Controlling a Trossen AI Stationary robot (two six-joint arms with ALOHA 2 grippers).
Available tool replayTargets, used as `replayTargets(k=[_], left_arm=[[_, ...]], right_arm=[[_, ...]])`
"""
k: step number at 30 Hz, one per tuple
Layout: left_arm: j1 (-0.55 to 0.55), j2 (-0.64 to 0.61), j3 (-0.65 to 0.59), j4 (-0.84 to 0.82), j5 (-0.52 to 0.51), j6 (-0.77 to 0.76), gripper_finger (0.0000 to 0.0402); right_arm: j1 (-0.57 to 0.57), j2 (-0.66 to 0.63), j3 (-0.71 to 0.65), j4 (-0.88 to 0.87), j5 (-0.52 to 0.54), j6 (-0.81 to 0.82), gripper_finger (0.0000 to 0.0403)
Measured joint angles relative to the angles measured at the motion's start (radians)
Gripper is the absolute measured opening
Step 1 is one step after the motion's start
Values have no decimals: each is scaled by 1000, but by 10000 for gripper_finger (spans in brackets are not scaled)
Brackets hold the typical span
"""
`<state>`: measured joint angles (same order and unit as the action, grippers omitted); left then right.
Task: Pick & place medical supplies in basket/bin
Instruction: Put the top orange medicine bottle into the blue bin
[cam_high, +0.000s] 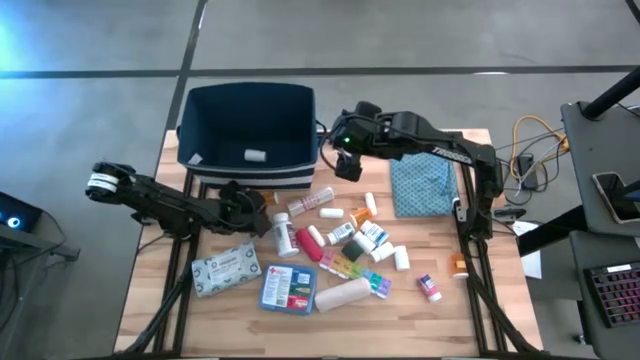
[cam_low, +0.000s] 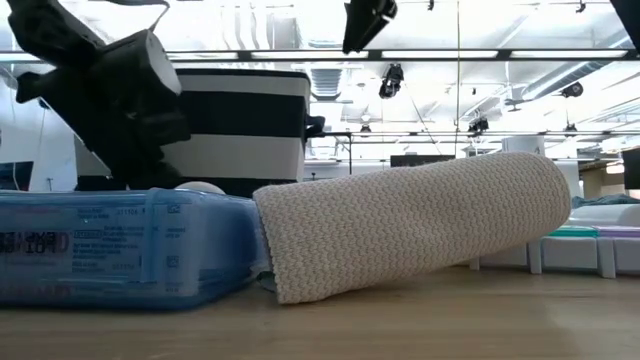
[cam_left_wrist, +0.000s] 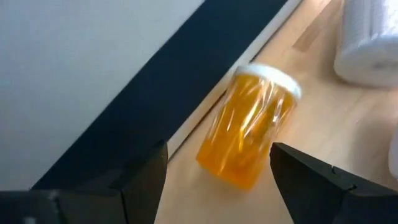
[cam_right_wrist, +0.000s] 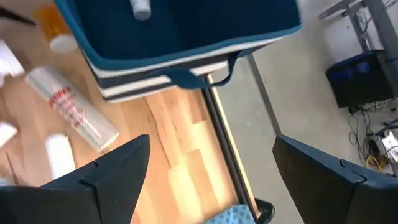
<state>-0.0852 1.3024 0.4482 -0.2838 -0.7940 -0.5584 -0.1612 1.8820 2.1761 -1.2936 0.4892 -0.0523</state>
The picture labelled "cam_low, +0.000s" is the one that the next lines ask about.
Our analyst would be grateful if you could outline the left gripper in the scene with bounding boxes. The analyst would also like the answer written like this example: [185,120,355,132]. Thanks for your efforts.
[15,71,192,190]

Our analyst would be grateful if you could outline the blue translucent plastic case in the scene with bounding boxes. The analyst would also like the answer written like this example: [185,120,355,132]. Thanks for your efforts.
[0,187,271,310]

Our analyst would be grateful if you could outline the beige elastic bandage roll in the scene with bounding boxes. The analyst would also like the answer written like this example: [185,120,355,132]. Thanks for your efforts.
[252,151,572,306]

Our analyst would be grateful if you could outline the navy white striped fabric basket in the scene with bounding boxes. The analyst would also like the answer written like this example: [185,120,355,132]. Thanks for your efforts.
[159,68,326,197]

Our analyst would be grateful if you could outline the white pill bottle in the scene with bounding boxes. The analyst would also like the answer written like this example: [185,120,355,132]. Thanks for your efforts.
[174,180,227,196]

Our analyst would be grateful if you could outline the thin vertical pole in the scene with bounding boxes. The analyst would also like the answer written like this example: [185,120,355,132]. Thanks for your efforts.
[455,0,460,157]

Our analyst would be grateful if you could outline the black computer monitor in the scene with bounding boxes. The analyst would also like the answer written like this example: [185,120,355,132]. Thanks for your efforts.
[389,154,444,169]

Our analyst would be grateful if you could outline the dark computer monitor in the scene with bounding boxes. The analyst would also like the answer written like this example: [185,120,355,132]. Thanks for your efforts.
[0,160,35,192]
[622,148,640,191]

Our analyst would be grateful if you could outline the white cylindrical device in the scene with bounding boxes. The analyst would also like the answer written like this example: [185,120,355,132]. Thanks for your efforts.
[501,135,546,156]

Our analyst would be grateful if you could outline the white green box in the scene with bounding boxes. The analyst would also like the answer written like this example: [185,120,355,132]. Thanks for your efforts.
[567,203,640,227]

